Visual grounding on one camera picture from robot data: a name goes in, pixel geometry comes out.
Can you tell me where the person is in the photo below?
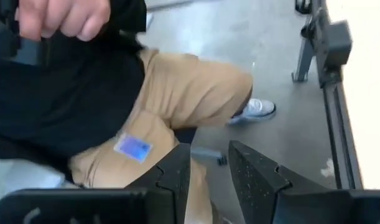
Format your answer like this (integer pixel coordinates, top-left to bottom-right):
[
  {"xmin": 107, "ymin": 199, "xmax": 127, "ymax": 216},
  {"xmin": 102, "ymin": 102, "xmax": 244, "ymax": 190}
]
[{"xmin": 0, "ymin": 0, "xmax": 254, "ymax": 224}]

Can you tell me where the grey metal table frame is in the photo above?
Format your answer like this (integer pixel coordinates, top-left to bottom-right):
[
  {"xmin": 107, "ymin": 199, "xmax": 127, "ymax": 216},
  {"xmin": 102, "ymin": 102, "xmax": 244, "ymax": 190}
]
[{"xmin": 290, "ymin": 0, "xmax": 364, "ymax": 190}]

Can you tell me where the black control handle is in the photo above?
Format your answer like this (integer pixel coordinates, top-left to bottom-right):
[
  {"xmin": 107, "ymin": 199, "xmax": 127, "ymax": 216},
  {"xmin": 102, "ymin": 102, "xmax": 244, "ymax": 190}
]
[{"xmin": 0, "ymin": 0, "xmax": 52, "ymax": 67}]

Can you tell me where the blue ID badge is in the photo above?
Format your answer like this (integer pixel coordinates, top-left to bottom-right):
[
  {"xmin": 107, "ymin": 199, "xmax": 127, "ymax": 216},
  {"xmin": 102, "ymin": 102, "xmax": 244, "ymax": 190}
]
[{"xmin": 113, "ymin": 132, "xmax": 154, "ymax": 165}]

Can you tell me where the person's hand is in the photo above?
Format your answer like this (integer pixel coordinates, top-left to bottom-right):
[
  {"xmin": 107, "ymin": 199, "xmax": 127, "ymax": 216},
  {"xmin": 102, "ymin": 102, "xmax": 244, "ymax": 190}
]
[{"xmin": 14, "ymin": 0, "xmax": 112, "ymax": 43}]

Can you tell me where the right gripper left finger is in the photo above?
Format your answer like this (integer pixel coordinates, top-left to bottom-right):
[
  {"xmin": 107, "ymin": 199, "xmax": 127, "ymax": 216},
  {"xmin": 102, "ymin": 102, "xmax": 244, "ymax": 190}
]
[{"xmin": 124, "ymin": 142, "xmax": 193, "ymax": 224}]

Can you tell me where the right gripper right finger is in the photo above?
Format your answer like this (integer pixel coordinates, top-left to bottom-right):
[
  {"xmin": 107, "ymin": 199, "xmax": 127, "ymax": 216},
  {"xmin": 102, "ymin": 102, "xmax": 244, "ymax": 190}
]
[{"xmin": 228, "ymin": 139, "xmax": 332, "ymax": 224}]

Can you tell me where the person's white shoe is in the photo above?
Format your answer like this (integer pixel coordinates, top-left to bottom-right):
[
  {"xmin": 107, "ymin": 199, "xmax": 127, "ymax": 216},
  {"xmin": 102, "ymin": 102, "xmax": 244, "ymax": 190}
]
[{"xmin": 227, "ymin": 98, "xmax": 277, "ymax": 126}]

